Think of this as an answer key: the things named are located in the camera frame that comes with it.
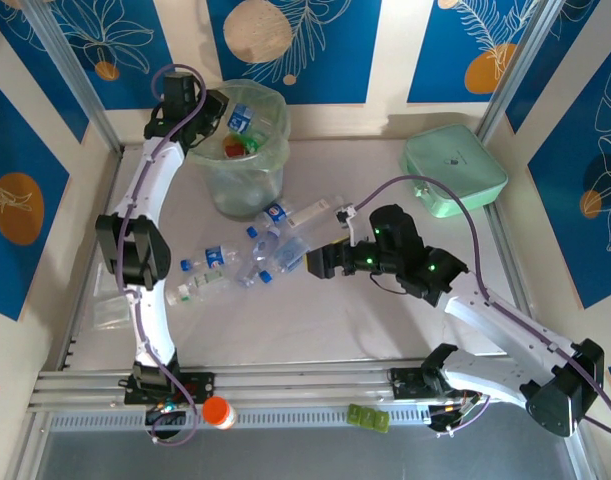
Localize crushed bottle bright blue label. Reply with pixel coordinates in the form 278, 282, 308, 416
226, 102, 259, 134

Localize clear bottle pale blue label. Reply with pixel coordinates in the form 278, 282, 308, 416
262, 234, 310, 284

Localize clear bottle white label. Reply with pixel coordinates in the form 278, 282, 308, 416
284, 195, 346, 230

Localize slim clear bottle blue cap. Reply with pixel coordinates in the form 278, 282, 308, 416
233, 227, 282, 291

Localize bin with green liner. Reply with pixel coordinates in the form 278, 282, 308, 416
184, 78, 293, 222

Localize small Pepsi-label plastic bottle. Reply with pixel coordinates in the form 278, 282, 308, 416
254, 199, 297, 229

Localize mint green zip case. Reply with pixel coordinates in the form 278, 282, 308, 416
398, 123, 510, 220

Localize clear Pepsi bottle blue cap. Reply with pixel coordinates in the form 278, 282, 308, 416
178, 243, 247, 274

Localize clear plastic bag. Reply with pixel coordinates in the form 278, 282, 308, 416
95, 261, 117, 297
91, 296, 135, 332

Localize orange-capped small jar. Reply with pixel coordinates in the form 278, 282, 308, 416
200, 396, 238, 431

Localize grey metal sheet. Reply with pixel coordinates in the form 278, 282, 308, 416
32, 427, 604, 480

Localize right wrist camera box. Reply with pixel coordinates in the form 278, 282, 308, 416
334, 202, 360, 229

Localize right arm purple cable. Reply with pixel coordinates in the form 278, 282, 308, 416
355, 174, 611, 440

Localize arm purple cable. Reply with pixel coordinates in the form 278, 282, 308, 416
115, 62, 209, 450
355, 174, 611, 440

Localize aluminium upright post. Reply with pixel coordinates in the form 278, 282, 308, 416
475, 0, 561, 144
22, 0, 125, 157

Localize aluminium rail beam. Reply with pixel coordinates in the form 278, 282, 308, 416
27, 357, 584, 414

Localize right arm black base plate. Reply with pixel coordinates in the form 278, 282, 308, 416
387, 365, 486, 401

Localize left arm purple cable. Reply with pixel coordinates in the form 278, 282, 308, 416
115, 62, 209, 450

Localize grey slotted cable duct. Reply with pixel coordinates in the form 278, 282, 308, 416
47, 405, 579, 432

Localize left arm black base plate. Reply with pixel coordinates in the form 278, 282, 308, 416
123, 370, 217, 407

